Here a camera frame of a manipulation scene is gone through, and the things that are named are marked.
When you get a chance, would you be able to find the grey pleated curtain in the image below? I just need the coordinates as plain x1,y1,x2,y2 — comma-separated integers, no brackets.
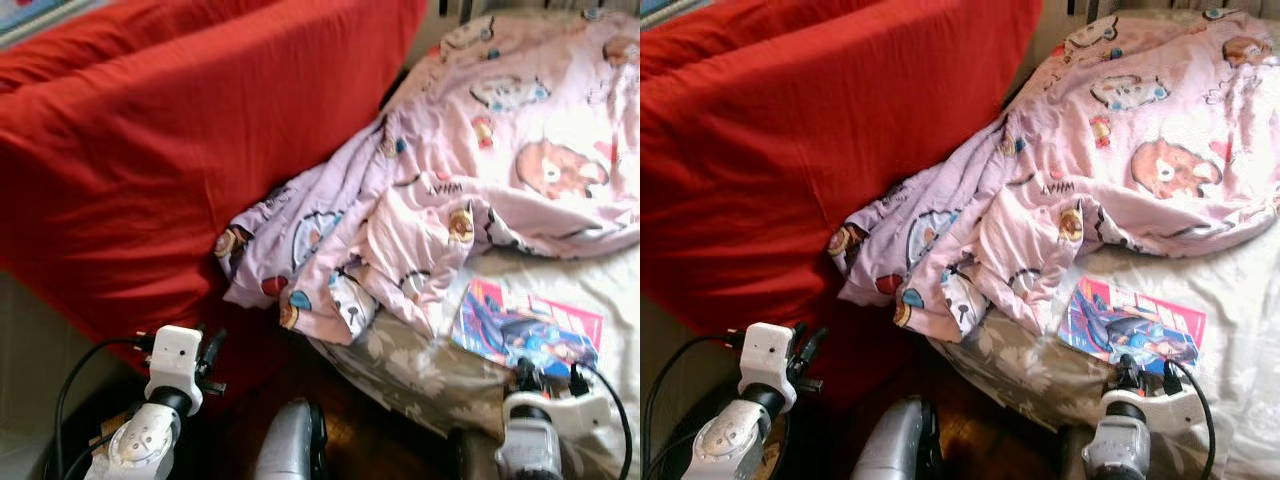
425,0,641,23
1065,0,1280,19

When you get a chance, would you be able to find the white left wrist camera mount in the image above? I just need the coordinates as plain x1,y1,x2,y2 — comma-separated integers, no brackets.
738,322,799,413
148,325,206,413

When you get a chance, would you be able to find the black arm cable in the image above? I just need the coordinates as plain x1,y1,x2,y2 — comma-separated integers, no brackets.
52,335,156,480
1160,358,1216,479
568,360,633,479
645,332,746,480

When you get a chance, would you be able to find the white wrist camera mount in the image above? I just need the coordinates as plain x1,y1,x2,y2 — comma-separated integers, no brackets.
148,325,206,413
500,390,613,436
738,322,799,413
1100,388,1206,433

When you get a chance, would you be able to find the colourful comic book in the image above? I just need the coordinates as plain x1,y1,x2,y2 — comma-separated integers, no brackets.
450,278,604,379
1058,275,1208,376

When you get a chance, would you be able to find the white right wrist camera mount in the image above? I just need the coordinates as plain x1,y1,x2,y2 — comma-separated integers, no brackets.
500,390,613,436
1100,388,1206,433

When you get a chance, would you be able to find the pink cartoon print blanket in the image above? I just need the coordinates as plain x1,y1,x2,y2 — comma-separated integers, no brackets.
828,10,1280,343
213,10,641,346

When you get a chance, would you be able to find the large red cushion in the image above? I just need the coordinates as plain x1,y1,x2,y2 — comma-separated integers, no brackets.
0,0,301,96
0,0,429,401
640,0,1043,401
640,0,901,81

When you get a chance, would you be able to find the silver left robot leg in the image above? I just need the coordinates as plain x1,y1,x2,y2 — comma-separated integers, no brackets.
253,400,329,480
850,398,941,480

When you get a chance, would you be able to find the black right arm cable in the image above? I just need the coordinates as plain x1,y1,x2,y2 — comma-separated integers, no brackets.
1160,358,1216,479
568,360,633,479

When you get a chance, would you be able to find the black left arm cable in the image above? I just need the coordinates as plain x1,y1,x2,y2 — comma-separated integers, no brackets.
645,332,746,480
52,335,156,480

